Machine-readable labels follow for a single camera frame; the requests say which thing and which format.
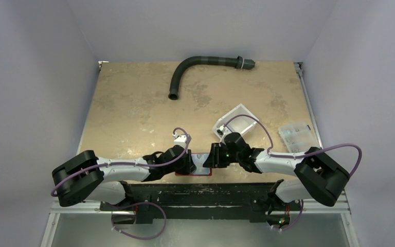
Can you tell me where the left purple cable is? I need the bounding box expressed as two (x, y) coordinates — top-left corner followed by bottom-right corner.
(50, 127), (191, 198)

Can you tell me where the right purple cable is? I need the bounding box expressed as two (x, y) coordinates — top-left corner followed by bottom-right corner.
(223, 114), (363, 178)

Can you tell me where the black curved hose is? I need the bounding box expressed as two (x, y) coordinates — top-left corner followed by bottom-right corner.
(168, 56), (256, 101)

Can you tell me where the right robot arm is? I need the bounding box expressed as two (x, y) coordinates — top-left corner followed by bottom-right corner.
(203, 133), (351, 209)

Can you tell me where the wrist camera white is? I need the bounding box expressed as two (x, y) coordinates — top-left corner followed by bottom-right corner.
(216, 125), (232, 139)
(173, 134), (191, 149)

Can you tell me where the black front table rail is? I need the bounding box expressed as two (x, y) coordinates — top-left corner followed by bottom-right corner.
(100, 182), (301, 224)

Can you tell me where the aluminium frame rail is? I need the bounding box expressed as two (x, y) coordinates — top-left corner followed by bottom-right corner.
(294, 62), (350, 213)

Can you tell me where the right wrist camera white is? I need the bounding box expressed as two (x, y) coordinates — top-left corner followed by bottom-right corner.
(216, 125), (232, 139)

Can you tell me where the clear plastic screw box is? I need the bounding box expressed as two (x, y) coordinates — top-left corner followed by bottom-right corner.
(278, 121), (319, 153)

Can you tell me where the white VIP card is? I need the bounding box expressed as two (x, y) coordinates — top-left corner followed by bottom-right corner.
(191, 153), (208, 175)

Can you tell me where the purple cable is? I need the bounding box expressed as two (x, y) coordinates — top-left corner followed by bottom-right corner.
(50, 127), (191, 198)
(223, 114), (363, 178)

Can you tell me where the red card holder wallet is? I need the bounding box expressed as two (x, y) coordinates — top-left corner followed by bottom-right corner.
(175, 153), (212, 177)

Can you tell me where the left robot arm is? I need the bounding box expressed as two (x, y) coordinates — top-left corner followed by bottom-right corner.
(51, 145), (196, 207)

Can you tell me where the white plastic card box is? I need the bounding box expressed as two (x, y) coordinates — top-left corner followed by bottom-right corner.
(212, 104), (258, 141)

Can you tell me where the purple cable loop below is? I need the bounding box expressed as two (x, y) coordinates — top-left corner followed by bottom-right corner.
(111, 202), (168, 240)

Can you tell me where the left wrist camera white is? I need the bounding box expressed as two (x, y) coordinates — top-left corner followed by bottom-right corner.
(173, 134), (191, 149)

